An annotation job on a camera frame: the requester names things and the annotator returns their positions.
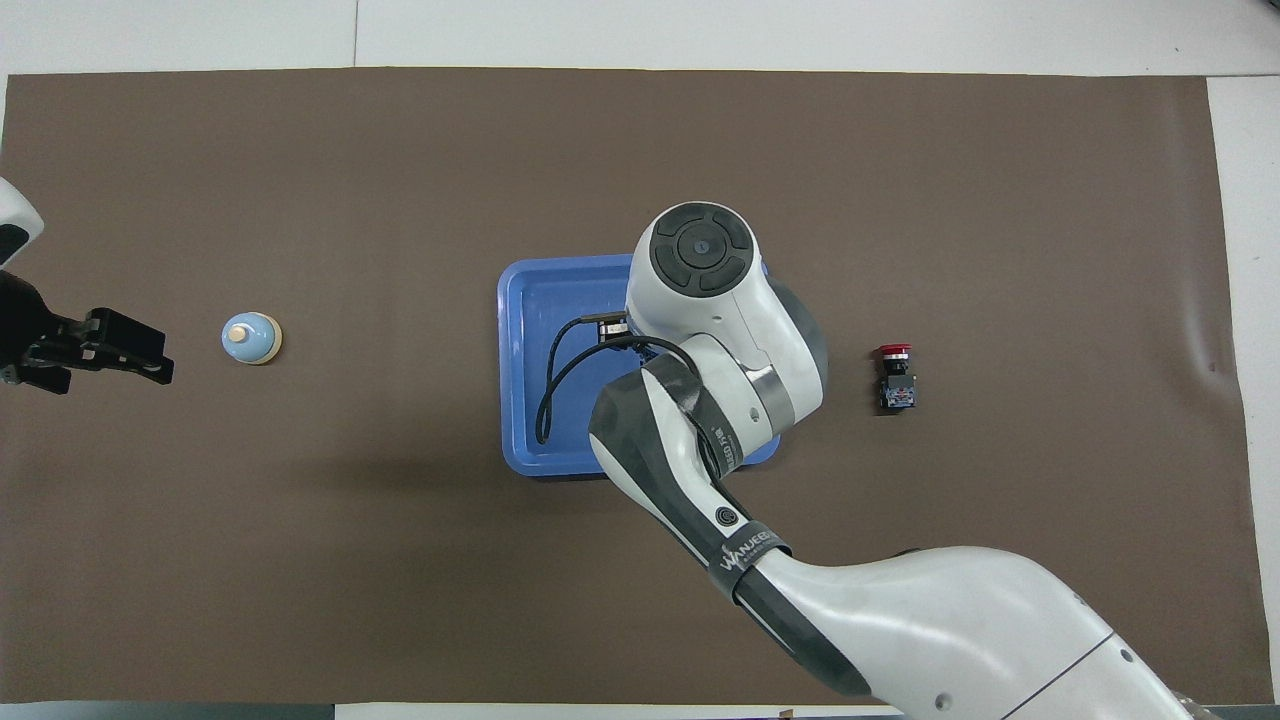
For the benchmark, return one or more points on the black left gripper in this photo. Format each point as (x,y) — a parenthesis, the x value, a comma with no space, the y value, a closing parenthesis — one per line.
(30,325)

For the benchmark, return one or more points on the light blue call bell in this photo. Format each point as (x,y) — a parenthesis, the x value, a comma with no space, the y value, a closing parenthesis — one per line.
(250,338)

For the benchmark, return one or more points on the red push button switch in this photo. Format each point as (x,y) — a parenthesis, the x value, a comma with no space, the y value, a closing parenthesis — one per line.
(897,385)

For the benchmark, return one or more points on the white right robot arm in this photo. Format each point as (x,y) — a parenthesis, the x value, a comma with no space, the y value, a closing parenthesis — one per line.
(740,330)

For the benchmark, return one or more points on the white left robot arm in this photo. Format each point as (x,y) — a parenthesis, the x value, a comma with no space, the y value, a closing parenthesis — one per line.
(15,225)

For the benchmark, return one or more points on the blue plastic tray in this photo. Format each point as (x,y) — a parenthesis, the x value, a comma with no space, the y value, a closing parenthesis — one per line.
(525,330)

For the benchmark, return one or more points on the brown table mat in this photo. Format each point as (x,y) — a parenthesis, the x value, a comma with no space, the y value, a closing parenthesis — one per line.
(300,550)

